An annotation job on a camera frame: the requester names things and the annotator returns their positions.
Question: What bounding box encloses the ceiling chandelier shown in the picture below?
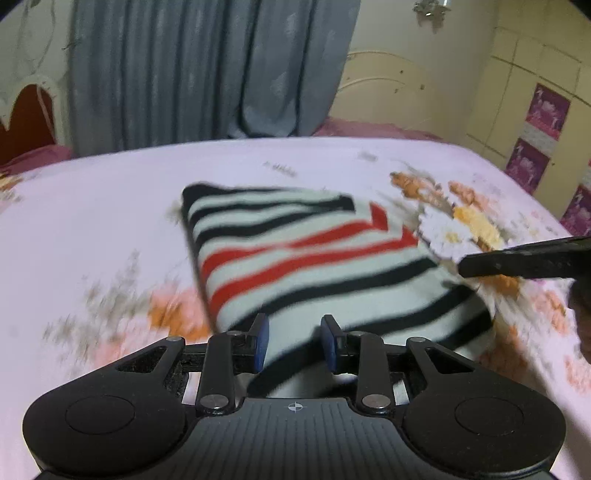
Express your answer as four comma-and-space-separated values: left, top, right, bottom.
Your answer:
412, 0, 452, 20

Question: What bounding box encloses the pink mattress cover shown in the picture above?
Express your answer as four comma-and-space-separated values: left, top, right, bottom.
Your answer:
313, 116, 446, 142

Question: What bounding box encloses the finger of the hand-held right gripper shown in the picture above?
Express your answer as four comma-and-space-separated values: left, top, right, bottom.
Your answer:
458, 235, 591, 280

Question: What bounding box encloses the pink floral bedsheet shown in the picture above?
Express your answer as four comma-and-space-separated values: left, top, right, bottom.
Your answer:
0, 136, 591, 480

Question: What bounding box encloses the purple wardrobe poster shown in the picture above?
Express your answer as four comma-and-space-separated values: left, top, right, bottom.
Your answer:
525, 83, 570, 138
558, 184, 591, 237
505, 137, 552, 195

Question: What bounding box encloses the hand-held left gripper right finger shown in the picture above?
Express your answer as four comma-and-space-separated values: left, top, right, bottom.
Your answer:
320, 314, 468, 416

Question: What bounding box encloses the grey curtain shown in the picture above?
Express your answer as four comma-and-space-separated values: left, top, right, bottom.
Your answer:
68, 0, 362, 157

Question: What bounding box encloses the cream wardrobe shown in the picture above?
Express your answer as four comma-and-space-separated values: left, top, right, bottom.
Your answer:
465, 25, 591, 234

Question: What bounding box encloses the pink pillow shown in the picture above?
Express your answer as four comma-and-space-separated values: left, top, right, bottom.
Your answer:
0, 144, 74, 176

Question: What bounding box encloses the black red white striped sweater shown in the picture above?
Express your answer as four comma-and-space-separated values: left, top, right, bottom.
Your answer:
180, 182, 496, 401

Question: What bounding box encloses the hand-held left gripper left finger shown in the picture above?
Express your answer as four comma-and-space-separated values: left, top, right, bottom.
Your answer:
113, 313, 271, 416

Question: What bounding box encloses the cream curved bed headboard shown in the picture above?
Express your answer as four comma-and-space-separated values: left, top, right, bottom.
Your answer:
338, 50, 452, 139

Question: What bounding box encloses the red and white headboard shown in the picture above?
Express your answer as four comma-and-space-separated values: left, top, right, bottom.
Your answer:
0, 74, 70, 163

